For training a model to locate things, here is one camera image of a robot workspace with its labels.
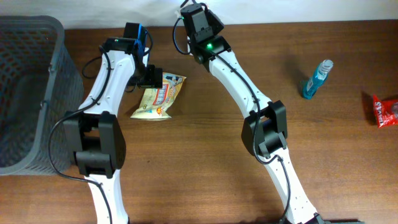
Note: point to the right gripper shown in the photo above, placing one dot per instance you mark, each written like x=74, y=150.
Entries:
x=193, y=12

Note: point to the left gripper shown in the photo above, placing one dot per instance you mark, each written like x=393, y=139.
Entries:
x=152, y=78

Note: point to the yellow snack bag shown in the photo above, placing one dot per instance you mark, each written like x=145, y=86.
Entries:
x=156, y=101

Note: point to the blue mouthwash bottle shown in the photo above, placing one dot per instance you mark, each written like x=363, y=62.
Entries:
x=318, y=78

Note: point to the red candy bag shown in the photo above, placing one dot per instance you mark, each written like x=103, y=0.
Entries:
x=385, y=112

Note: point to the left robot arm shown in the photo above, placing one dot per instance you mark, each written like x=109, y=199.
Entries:
x=96, y=144

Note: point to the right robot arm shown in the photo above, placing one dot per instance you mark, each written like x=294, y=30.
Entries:
x=264, y=132

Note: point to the grey plastic mesh basket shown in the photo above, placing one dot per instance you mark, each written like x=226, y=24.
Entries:
x=39, y=84

